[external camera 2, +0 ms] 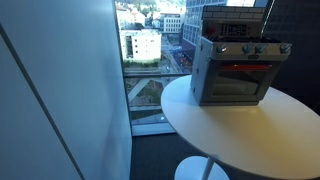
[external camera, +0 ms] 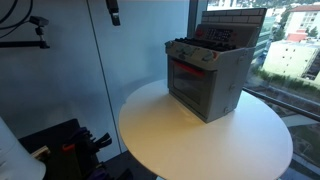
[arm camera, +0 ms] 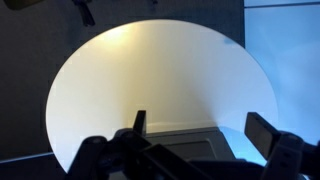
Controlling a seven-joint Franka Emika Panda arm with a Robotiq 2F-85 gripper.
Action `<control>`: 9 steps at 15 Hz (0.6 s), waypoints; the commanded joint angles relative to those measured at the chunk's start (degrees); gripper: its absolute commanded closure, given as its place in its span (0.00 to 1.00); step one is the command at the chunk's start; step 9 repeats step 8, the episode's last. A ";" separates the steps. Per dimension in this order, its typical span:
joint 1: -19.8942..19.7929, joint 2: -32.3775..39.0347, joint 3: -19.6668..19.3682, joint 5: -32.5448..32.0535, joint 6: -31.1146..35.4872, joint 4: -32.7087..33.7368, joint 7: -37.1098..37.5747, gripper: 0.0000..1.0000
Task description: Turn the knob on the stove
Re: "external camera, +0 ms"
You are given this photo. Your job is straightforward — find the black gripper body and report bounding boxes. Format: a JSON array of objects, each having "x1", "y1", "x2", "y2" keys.
[{"x1": 105, "y1": 0, "x2": 121, "y2": 16}]

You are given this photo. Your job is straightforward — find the teal-grey stove knob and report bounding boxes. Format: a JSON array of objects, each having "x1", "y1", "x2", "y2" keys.
[
  {"x1": 164, "y1": 40, "x2": 175, "y2": 51},
  {"x1": 203, "y1": 50, "x2": 216, "y2": 63},
  {"x1": 179, "y1": 45, "x2": 190, "y2": 56}
]

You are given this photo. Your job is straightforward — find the grey toy stove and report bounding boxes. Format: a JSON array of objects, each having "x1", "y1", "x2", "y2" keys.
[{"x1": 164, "y1": 8, "x2": 269, "y2": 124}]

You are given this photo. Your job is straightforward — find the black pliers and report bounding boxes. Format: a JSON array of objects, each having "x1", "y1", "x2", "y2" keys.
[{"x1": 92, "y1": 132, "x2": 113, "y2": 150}]

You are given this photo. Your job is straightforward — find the black tool cart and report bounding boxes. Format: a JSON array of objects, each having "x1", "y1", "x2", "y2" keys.
[{"x1": 18, "y1": 118, "x2": 134, "y2": 180}]

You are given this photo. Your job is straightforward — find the white rounded object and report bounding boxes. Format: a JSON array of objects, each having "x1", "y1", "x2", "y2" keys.
[{"x1": 0, "y1": 116, "x2": 47, "y2": 180}]

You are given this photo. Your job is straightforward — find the white office building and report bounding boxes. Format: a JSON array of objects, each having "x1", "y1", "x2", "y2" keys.
[{"x1": 262, "y1": 39, "x2": 320, "y2": 86}]

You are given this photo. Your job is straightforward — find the red roofed building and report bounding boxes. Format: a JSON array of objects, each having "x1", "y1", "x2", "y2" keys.
[{"x1": 284, "y1": 4, "x2": 320, "y2": 38}]

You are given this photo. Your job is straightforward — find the dark window railing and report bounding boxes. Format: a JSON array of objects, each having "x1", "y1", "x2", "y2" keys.
[{"x1": 243, "y1": 87, "x2": 320, "y2": 123}]

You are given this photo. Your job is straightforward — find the small black camera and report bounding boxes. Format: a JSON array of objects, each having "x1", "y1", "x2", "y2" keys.
[{"x1": 29, "y1": 15, "x2": 50, "y2": 28}]

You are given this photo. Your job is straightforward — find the dark window frame pillar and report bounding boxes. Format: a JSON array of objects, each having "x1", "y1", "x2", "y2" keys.
[{"x1": 187, "y1": 0, "x2": 210, "y2": 38}]

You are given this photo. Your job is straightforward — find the long black cable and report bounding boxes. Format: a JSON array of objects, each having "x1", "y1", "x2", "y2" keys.
[{"x1": 0, "y1": 0, "x2": 34, "y2": 31}]

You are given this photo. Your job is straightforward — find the black hanging cable loop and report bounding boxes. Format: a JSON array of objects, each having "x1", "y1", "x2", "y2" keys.
[{"x1": 0, "y1": 0, "x2": 20, "y2": 25}]

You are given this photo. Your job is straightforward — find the purple handled tool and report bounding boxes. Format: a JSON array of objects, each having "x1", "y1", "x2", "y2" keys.
[{"x1": 67, "y1": 127, "x2": 90, "y2": 142}]

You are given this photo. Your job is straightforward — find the orange handled tool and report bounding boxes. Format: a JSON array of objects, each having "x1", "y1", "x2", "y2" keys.
[{"x1": 61, "y1": 142, "x2": 77, "y2": 153}]

